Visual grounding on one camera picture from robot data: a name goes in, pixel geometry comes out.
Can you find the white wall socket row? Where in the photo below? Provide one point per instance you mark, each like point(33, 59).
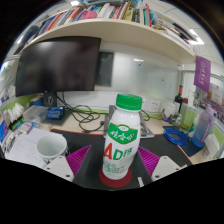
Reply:
point(153, 105)

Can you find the blue box brown lid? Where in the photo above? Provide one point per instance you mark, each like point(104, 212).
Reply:
point(36, 101)

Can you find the translucent purple water bottle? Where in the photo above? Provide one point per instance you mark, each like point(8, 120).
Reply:
point(201, 130)

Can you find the white tissue pile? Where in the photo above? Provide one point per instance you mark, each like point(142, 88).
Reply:
point(13, 115)

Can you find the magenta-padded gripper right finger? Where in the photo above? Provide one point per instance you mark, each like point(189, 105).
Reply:
point(165, 168)

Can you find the clear plastic box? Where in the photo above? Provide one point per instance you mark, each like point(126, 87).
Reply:
point(35, 115)

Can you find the ceiling light panels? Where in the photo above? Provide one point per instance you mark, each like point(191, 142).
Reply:
point(196, 38)

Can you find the white drink bottle green cap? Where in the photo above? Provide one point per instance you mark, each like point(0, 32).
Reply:
point(120, 146)

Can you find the white printed paper sheet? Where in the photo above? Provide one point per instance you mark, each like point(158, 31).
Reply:
point(23, 146)

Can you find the small blue device box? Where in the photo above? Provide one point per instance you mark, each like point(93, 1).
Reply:
point(55, 112)

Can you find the purple hanging pennant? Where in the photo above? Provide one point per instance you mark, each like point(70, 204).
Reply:
point(202, 73)

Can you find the dark wine bottle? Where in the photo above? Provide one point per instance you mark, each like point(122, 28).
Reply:
point(178, 100)

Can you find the black white patterned mug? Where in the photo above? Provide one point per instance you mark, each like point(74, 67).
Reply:
point(51, 150)

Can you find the black computer monitor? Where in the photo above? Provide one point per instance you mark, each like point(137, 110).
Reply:
point(56, 65)

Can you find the white tissue pack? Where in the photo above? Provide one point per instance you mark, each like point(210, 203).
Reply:
point(211, 146)

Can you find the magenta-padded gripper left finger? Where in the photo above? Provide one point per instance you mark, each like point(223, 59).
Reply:
point(60, 168)

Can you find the white paper slip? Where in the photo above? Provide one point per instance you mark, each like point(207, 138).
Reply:
point(140, 182)

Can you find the black desk mat red edge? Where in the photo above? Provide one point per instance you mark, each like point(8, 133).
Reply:
point(90, 166)

